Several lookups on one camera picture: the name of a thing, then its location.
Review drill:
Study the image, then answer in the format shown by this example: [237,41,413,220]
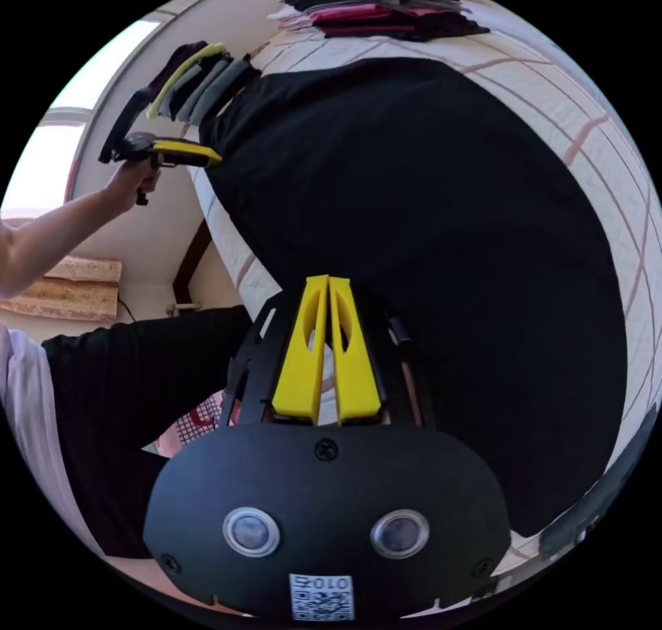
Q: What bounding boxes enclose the black pants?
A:
[198,57,631,539]

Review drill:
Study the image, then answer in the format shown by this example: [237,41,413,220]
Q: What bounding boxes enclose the pile of clothes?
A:
[146,41,263,126]
[264,0,491,42]

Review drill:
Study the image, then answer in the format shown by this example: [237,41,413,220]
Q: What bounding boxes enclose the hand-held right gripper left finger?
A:
[272,275,330,426]

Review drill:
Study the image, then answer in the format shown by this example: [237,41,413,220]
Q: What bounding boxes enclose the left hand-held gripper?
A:
[113,132,224,208]

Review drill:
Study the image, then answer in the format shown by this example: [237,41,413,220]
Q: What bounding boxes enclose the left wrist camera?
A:
[97,88,153,164]

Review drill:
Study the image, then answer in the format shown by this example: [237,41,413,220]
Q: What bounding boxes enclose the window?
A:
[0,18,162,217]

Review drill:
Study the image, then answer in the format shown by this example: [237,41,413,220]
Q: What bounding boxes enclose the person's left hand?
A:
[105,161,157,214]

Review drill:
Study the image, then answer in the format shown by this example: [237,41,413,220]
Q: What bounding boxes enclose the person's left forearm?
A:
[0,184,124,301]

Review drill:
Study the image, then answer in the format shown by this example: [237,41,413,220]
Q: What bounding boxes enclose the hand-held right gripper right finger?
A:
[329,275,388,426]

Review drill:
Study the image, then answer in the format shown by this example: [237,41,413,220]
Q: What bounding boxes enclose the person's body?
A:
[0,304,254,561]

